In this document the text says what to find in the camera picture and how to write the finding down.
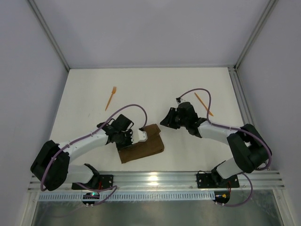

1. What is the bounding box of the brown cloth napkin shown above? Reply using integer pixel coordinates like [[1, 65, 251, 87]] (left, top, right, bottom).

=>
[[118, 124, 165, 164]]

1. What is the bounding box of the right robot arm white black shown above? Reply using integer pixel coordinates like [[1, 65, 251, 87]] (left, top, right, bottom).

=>
[[160, 102, 271, 188]]

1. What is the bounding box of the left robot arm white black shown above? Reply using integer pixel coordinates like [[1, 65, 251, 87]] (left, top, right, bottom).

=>
[[30, 114, 134, 191]]

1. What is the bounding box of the orange plastic knife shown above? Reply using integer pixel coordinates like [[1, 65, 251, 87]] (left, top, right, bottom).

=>
[[194, 92, 214, 116]]

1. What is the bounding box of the orange plastic fork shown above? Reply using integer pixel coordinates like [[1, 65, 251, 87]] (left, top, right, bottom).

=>
[[105, 86, 117, 111]]

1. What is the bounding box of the left small controller board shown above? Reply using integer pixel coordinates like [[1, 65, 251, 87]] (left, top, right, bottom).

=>
[[82, 192, 100, 208]]

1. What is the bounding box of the small controller board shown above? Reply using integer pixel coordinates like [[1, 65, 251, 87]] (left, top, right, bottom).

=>
[[82, 192, 100, 208], [213, 192, 230, 207]]

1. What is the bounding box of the right small controller board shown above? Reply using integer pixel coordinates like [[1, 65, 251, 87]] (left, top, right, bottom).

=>
[[213, 192, 230, 207]]

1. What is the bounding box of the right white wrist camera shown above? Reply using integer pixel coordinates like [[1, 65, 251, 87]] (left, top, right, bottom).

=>
[[176, 97, 187, 105]]

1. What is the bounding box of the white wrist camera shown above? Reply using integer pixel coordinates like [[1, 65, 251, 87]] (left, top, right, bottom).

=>
[[176, 97, 187, 105], [133, 129, 148, 144]]

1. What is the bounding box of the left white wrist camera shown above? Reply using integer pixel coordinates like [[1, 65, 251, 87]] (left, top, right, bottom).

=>
[[133, 129, 148, 144]]

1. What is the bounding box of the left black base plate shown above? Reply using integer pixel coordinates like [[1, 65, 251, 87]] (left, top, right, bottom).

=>
[[80, 174, 114, 190]]

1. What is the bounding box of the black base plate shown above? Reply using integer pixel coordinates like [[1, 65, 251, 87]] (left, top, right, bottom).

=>
[[196, 170, 240, 189], [80, 174, 114, 190]]

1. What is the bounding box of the aluminium right side rail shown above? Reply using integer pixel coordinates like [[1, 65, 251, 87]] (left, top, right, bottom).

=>
[[227, 66, 269, 170]]

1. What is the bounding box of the aluminium rail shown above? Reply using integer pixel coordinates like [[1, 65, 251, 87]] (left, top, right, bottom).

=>
[[27, 171, 285, 191], [227, 66, 269, 170]]

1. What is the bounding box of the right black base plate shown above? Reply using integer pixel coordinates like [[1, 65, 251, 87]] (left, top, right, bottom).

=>
[[196, 170, 240, 189]]

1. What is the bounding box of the slotted grey cable duct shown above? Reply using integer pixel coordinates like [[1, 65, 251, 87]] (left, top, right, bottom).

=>
[[38, 190, 214, 202]]

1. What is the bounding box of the aluminium front rail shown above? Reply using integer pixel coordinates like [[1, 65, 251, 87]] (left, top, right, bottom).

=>
[[27, 171, 285, 191]]

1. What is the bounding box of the right aluminium corner post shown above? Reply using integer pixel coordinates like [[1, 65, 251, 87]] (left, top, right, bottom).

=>
[[234, 0, 278, 71]]

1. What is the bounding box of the aluminium corner post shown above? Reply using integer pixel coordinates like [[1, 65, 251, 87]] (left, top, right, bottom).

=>
[[234, 0, 278, 71], [26, 0, 71, 72]]

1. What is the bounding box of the left aluminium corner post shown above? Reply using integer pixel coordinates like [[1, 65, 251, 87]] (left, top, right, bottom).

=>
[[26, 0, 71, 72]]

